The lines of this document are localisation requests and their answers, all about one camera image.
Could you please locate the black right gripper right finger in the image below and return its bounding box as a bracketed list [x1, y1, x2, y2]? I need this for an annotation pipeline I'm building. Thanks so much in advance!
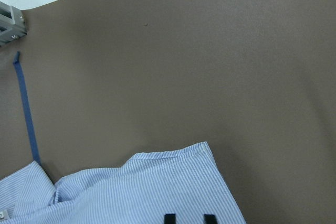
[203, 214, 217, 224]

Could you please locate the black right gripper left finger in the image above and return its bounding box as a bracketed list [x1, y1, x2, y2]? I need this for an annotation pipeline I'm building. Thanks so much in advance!
[164, 214, 176, 224]

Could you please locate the blue striped button shirt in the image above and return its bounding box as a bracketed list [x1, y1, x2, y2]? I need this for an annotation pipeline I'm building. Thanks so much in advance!
[1, 142, 245, 223]

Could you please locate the grey metal bracket post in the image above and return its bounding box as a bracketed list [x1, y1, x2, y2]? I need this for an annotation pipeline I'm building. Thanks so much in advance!
[1, 2, 27, 47]

